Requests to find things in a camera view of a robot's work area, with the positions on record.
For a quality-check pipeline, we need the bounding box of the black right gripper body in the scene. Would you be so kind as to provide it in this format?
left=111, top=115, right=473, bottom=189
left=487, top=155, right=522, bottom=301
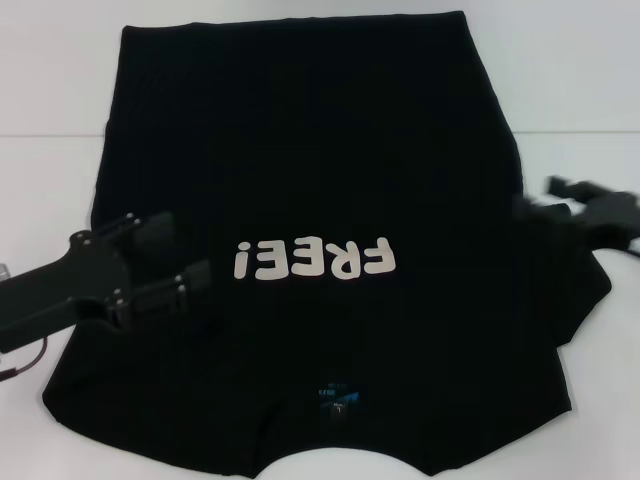
left=579, top=189, right=640, bottom=246

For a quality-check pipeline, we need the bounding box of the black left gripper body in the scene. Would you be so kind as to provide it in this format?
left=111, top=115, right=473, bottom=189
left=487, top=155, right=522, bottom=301
left=0, top=230, right=132, bottom=351

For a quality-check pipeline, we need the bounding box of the black shirt with white print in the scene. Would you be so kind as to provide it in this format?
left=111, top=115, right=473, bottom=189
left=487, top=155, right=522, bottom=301
left=40, top=10, right=614, bottom=480

